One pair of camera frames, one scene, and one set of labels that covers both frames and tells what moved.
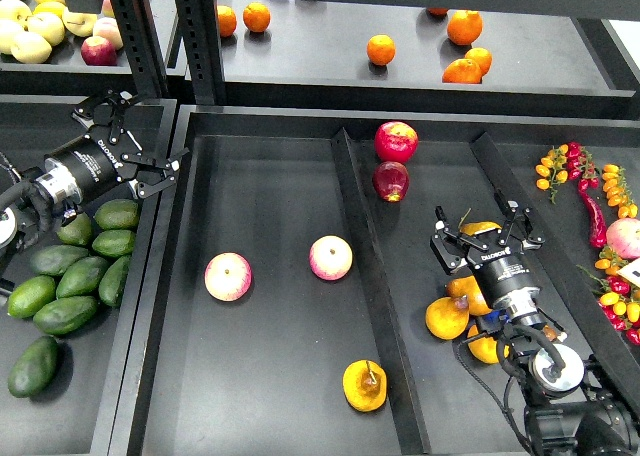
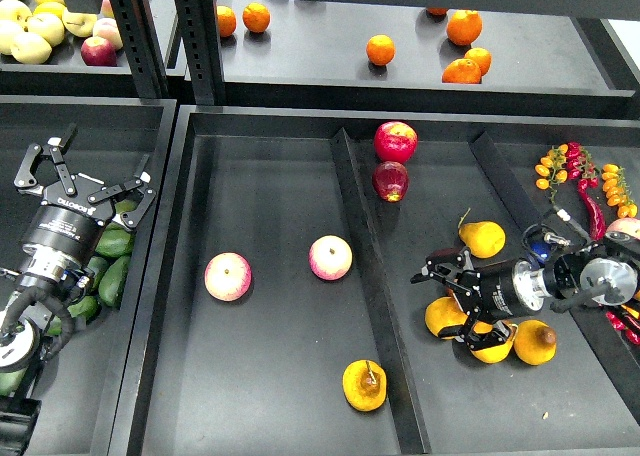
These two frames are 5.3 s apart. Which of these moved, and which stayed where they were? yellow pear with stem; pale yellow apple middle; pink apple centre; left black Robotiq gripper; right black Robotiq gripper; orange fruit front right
Moved: left black Robotiq gripper; right black Robotiq gripper
Stayed: yellow pear with stem; orange fruit front right; pink apple centre; pale yellow apple middle
